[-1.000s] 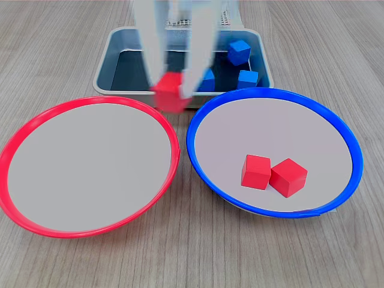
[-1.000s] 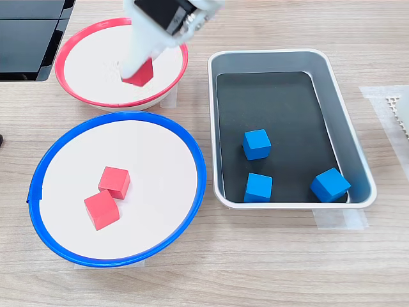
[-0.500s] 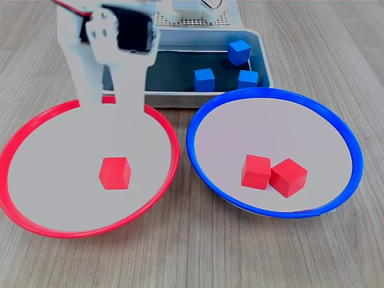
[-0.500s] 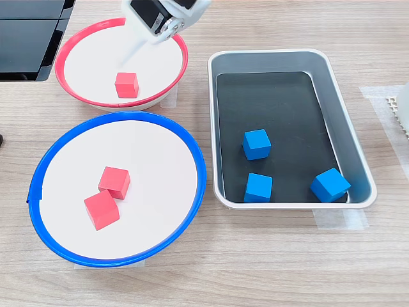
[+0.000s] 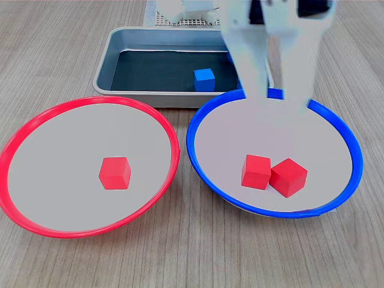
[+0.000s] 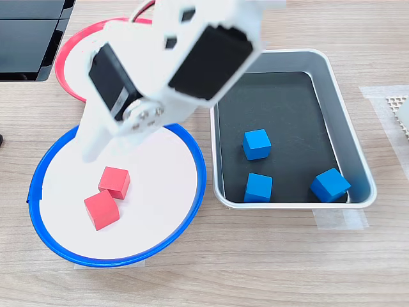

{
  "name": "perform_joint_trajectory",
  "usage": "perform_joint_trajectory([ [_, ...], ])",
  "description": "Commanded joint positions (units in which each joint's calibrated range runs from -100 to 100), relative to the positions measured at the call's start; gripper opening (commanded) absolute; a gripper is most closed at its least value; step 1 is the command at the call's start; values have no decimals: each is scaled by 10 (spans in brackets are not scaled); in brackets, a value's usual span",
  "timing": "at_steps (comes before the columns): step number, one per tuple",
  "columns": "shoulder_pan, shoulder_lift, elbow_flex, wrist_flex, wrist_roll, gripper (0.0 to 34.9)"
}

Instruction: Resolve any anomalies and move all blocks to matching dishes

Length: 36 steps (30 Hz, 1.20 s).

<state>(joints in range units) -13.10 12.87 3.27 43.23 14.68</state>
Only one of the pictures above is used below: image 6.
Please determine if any black flat device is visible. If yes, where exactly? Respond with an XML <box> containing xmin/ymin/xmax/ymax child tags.
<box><xmin>0</xmin><ymin>0</ymin><xmax>77</xmax><ymax>83</ymax></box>

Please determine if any red cube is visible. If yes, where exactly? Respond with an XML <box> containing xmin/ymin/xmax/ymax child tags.
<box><xmin>83</xmin><ymin>189</ymin><xmax>121</xmax><ymax>232</ymax></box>
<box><xmin>97</xmin><ymin>166</ymin><xmax>131</xmax><ymax>201</ymax></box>

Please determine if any blue-rimmed white plate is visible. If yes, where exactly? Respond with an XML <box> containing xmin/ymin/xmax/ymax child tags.
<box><xmin>26</xmin><ymin>122</ymin><xmax>208</xmax><ymax>269</ymax></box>

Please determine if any red-rimmed white plate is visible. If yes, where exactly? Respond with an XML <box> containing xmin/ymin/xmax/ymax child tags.
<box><xmin>54</xmin><ymin>17</ymin><xmax>154</xmax><ymax>103</ymax></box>

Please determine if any black tray mat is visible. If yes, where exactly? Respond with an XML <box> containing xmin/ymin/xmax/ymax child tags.
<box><xmin>217</xmin><ymin>72</ymin><xmax>349</xmax><ymax>204</ymax></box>

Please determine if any red servo cable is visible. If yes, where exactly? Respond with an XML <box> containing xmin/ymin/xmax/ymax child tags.
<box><xmin>129</xmin><ymin>0</ymin><xmax>157</xmax><ymax>24</ymax></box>

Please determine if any blue cube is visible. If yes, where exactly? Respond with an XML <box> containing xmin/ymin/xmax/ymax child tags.
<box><xmin>242</xmin><ymin>129</ymin><xmax>272</xmax><ymax>161</ymax></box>
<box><xmin>243</xmin><ymin>173</ymin><xmax>274</xmax><ymax>203</ymax></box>
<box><xmin>309</xmin><ymin>167</ymin><xmax>351</xmax><ymax>203</ymax></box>

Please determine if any steel tray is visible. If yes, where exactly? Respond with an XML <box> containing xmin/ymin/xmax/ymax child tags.
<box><xmin>209</xmin><ymin>48</ymin><xmax>378</xmax><ymax>210</ymax></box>

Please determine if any pale perforated base plate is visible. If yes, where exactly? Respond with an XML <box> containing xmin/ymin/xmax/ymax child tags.
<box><xmin>385</xmin><ymin>95</ymin><xmax>409</xmax><ymax>141</ymax></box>

